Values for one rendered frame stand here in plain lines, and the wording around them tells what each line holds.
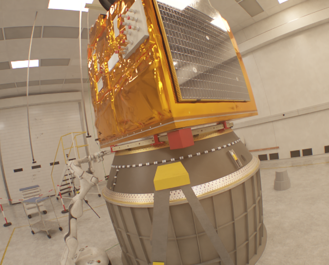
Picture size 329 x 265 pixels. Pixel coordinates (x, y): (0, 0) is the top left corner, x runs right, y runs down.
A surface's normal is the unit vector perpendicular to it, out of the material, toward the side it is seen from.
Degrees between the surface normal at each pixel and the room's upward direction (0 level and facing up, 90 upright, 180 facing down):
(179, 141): 90
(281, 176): 85
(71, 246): 90
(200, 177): 62
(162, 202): 87
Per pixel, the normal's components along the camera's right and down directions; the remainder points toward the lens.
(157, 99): -0.75, 0.16
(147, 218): -0.37, 0.04
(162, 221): -0.02, -0.09
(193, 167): -0.03, -0.51
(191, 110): 0.56, -0.04
